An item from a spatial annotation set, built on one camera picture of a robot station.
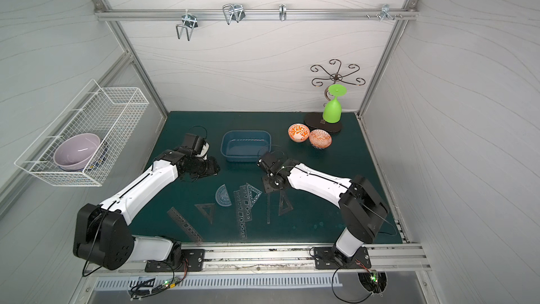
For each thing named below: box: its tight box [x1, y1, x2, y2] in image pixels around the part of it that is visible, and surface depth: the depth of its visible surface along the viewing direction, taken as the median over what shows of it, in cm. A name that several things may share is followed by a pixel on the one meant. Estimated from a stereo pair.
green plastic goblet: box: [322, 83, 348, 124], surface depth 92 cm
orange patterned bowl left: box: [287, 123, 311, 143], surface depth 110 cm
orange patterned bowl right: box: [308, 128, 333, 150], surface depth 109 cm
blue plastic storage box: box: [220, 130, 272, 163], surface depth 107 cm
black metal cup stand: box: [303, 59, 367, 133], surface depth 98 cm
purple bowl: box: [53, 133, 101, 172], surface depth 62 cm
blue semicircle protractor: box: [215, 183, 233, 207], surface depth 90 cm
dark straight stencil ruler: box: [166, 206, 204, 246], surface depth 82 cm
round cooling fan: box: [356, 270, 389, 297], surface depth 73 cm
